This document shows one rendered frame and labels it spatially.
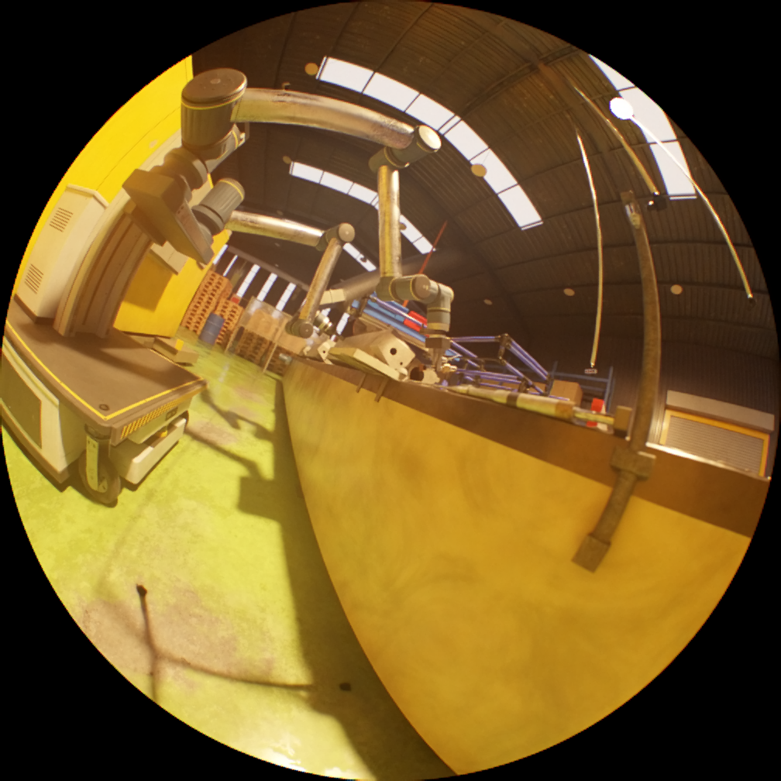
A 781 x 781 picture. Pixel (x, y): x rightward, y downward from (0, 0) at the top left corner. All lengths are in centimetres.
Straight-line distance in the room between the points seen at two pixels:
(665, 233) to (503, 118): 617
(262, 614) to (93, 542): 53
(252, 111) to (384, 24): 868
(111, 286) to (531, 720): 189
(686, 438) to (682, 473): 1090
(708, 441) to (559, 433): 1121
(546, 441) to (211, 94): 112
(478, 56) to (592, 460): 926
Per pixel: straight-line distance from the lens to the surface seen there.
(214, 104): 90
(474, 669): 49
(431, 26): 926
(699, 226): 1028
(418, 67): 960
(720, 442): 1173
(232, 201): 148
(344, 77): 1033
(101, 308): 153
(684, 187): 972
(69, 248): 135
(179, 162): 109
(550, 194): 985
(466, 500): 45
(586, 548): 33
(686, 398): 1126
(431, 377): 120
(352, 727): 74
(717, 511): 39
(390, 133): 113
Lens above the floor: 68
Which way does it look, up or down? 3 degrees up
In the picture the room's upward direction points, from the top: 25 degrees clockwise
